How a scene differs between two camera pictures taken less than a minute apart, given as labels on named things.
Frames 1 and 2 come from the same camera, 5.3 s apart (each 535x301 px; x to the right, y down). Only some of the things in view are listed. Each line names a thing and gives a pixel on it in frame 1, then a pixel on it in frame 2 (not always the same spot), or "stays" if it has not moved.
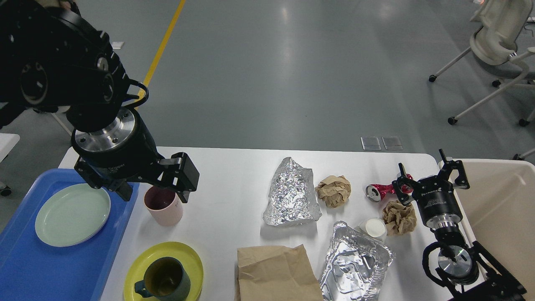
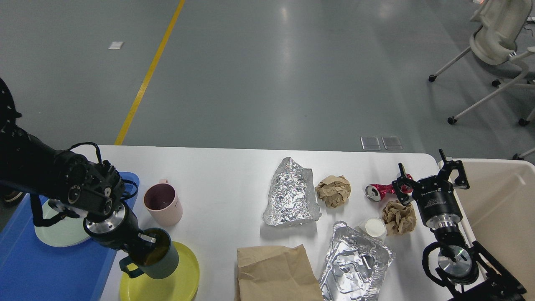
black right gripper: x=437 y=202 stays
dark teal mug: x=165 y=279 → x=158 y=260
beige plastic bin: x=498 y=210 stays
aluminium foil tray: x=355 y=267 stays
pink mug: x=164 y=205 stays
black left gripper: x=120 y=152 → x=120 y=231
